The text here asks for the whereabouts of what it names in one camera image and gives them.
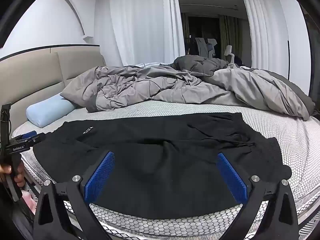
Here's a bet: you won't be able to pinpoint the white sheer curtain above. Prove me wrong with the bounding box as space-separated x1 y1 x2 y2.
109 0 185 67
237 0 290 69

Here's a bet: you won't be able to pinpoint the grey duvet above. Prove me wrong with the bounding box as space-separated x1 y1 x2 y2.
60 55 316 120

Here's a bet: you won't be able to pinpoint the light blue pillow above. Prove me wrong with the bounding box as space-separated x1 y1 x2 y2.
26 93 78 128

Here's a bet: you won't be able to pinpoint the pink cloth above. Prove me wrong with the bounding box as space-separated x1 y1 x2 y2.
21 189 38 211

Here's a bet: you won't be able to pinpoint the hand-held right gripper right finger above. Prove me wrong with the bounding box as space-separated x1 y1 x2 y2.
216 152 299 240

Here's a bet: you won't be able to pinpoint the olive curtain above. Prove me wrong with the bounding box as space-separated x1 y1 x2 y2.
219 15 242 60

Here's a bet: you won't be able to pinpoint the hanging clothes on rack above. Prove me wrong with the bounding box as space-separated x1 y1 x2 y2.
195 37 217 58

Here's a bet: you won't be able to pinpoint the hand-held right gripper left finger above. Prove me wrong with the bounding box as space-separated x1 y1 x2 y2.
32 151 118 240

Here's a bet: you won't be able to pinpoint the beige padded headboard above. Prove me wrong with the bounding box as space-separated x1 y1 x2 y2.
0 44 107 138

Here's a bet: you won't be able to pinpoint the black pants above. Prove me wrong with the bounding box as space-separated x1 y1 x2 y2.
32 112 292 220

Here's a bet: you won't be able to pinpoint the white chair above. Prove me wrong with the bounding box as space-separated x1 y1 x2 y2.
224 45 235 63

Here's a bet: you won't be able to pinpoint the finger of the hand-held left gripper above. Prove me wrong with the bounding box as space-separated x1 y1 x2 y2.
15 131 37 141
31 133 47 144

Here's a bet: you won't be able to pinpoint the person's left hand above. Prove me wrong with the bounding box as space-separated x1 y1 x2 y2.
0 161 26 187

